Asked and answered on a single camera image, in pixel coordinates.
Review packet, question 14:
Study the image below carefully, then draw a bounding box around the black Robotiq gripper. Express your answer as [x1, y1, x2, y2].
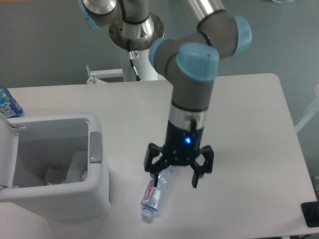
[144, 119, 214, 188]

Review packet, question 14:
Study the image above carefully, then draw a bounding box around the crushed clear plastic bottle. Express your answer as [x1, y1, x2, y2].
[141, 166, 176, 222]

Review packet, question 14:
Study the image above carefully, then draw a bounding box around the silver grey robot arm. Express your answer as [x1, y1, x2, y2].
[78, 0, 252, 187]

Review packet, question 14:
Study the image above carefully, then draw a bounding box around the white trash can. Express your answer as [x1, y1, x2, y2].
[0, 114, 111, 220]

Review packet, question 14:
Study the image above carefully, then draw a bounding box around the black device at table edge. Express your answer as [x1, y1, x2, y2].
[301, 201, 319, 228]

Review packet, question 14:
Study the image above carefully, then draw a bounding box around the blue labelled water bottle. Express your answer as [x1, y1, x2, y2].
[0, 85, 24, 119]

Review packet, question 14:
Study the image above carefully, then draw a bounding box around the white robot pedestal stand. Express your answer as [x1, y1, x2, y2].
[85, 12, 166, 85]

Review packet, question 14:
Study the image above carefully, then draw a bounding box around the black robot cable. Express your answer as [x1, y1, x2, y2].
[117, 0, 143, 82]

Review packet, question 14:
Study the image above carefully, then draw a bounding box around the white frame at right edge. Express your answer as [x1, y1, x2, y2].
[295, 85, 319, 133]

